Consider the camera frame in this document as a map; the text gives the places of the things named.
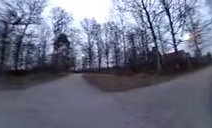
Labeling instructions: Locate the brown leaf-covered ground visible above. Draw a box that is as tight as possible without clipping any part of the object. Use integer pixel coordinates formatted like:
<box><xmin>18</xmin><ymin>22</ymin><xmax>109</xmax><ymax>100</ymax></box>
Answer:
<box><xmin>81</xmin><ymin>65</ymin><xmax>208</xmax><ymax>93</ymax></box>
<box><xmin>0</xmin><ymin>71</ymin><xmax>72</xmax><ymax>92</ymax></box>

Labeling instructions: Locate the wood of bare trees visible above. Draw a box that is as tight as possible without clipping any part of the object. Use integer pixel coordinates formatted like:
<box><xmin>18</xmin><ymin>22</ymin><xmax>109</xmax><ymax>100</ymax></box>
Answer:
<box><xmin>0</xmin><ymin>0</ymin><xmax>212</xmax><ymax>75</ymax></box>

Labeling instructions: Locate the dark pine tree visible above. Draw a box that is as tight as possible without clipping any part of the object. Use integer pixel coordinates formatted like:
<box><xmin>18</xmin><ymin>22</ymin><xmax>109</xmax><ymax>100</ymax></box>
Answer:
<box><xmin>52</xmin><ymin>33</ymin><xmax>75</xmax><ymax>71</ymax></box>

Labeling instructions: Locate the grey asphalt path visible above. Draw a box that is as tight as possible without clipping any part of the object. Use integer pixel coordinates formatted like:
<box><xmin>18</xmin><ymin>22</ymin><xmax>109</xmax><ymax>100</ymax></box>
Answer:
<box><xmin>0</xmin><ymin>65</ymin><xmax>212</xmax><ymax>128</ymax></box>

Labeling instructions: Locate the dark building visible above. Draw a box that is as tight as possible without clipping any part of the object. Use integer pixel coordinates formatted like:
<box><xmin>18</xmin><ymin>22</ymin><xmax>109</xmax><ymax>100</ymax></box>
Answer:
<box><xmin>162</xmin><ymin>50</ymin><xmax>192</xmax><ymax>72</ymax></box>

